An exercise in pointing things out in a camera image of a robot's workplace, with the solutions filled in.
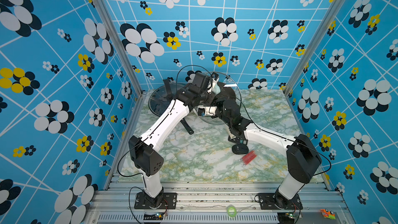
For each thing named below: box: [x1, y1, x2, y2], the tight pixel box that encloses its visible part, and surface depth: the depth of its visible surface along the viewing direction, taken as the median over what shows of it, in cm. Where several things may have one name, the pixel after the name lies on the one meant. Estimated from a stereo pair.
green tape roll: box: [226, 205, 237, 218], surface depth 72 cm
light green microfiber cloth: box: [212, 81, 221, 96], surface depth 78 cm
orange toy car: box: [320, 208, 336, 220], surface depth 70 cm
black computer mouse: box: [231, 144, 250, 155], surface depth 91 cm
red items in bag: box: [239, 150, 258, 166], surface depth 88 cm
